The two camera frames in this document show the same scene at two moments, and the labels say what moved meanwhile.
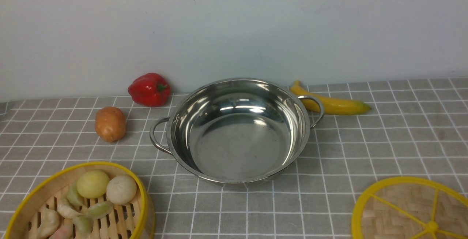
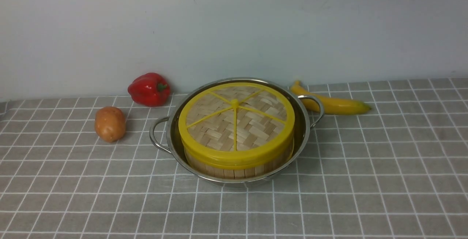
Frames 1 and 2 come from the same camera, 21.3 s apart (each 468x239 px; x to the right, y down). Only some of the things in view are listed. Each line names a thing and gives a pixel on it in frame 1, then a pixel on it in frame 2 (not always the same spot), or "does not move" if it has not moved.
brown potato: (110, 123) does not move
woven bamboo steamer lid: (407, 207) → (236, 125)
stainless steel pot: (237, 131) does not move
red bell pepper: (151, 89) does not move
